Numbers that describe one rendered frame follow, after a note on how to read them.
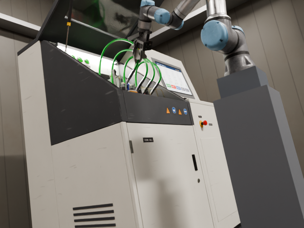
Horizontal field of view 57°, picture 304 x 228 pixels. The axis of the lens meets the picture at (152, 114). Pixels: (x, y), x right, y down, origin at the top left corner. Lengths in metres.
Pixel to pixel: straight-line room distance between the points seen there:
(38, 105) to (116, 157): 0.73
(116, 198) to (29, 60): 1.11
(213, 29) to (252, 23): 2.40
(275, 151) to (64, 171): 1.08
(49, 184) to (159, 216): 0.70
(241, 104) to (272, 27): 2.39
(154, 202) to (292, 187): 0.60
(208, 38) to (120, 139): 0.60
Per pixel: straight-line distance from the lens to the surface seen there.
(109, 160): 1.36
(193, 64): 3.79
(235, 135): 1.24
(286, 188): 1.20
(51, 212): 1.77
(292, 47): 3.44
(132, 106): 1.38
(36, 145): 1.86
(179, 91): 2.37
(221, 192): 2.02
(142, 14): 1.63
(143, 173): 1.34
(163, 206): 1.44
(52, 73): 1.76
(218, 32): 1.24
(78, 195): 1.55
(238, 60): 1.33
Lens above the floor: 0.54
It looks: 11 degrees up
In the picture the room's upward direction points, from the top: 10 degrees counter-clockwise
